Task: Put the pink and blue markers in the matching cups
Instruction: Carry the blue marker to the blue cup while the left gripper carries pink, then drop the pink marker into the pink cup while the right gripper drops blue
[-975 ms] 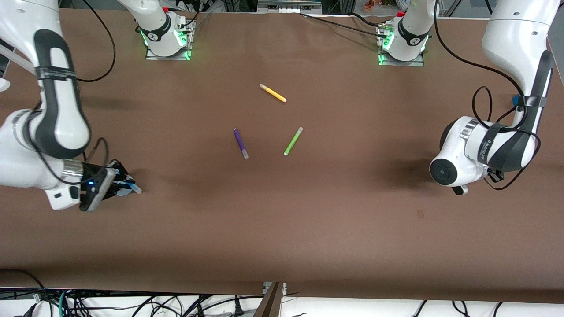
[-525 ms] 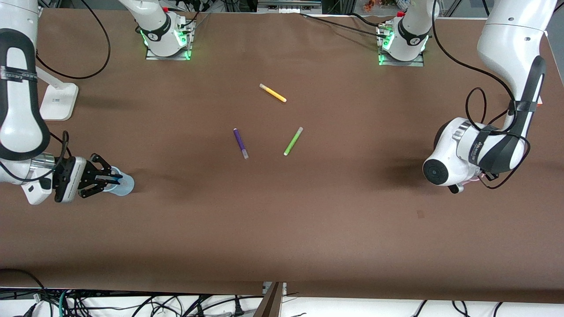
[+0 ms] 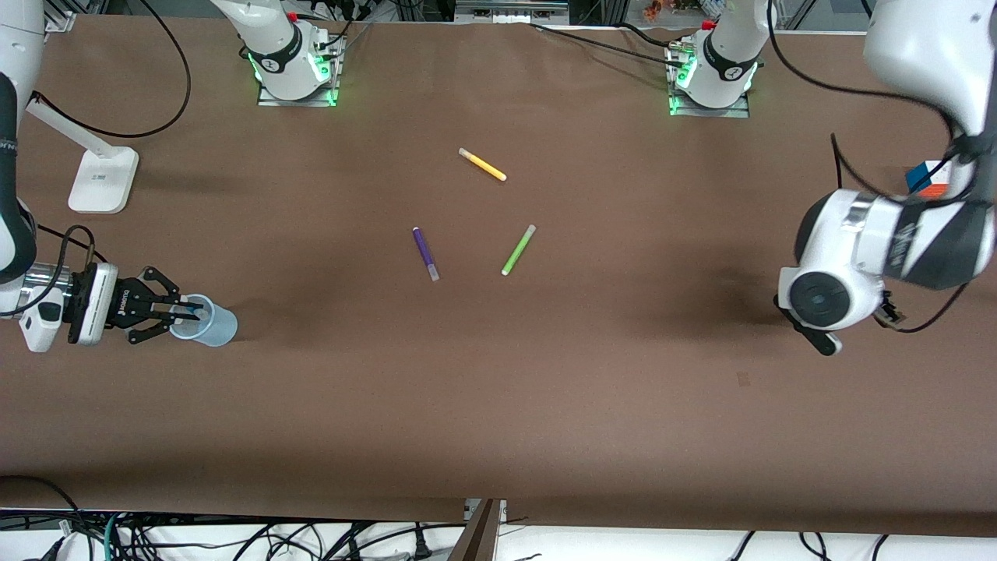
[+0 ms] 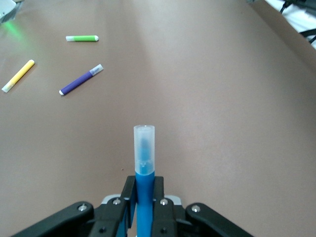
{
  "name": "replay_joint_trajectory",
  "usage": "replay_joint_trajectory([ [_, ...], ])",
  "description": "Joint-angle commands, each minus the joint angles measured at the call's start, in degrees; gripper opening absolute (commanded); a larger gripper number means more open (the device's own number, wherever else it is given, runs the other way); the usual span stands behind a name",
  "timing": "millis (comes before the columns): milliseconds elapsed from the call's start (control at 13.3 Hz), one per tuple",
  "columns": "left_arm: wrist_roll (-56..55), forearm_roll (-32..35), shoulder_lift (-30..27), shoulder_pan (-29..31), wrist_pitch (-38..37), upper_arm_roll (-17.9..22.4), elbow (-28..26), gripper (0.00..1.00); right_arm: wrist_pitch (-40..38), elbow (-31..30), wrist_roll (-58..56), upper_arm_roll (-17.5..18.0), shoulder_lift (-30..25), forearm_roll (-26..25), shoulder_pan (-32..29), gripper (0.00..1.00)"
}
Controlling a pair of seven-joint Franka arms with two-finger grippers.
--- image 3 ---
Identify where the translucent blue plastic cup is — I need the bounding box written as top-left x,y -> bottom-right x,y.
168,293 -> 238,348

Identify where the white lamp base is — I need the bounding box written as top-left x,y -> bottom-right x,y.
25,100 -> 140,215

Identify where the colourful puzzle cube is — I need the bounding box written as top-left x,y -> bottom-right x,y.
904,159 -> 956,200

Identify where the purple marker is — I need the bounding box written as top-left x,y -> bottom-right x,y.
412,226 -> 441,283

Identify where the green marker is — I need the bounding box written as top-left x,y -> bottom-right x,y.
501,224 -> 537,277

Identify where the yellow marker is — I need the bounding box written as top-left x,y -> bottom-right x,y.
458,147 -> 508,182

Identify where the aluminium table leg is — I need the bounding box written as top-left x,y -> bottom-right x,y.
446,499 -> 508,561

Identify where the grey metal box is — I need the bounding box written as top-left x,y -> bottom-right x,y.
454,0 -> 571,26

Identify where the black looped floor cable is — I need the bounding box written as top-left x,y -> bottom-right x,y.
0,475 -> 83,538

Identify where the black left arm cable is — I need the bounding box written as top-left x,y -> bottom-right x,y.
766,0 -> 979,336

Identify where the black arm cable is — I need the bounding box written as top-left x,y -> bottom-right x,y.
0,0 -> 192,319
766,0 -> 979,336

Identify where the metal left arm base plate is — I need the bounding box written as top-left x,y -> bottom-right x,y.
664,41 -> 752,119

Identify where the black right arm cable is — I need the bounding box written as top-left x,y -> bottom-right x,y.
0,0 -> 192,319

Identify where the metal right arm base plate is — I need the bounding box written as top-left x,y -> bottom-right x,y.
257,30 -> 347,108

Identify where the aluminium frame corner bracket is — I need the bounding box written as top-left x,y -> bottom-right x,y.
43,0 -> 77,34

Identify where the black cable on table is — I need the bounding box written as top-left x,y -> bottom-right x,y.
530,22 -> 686,62

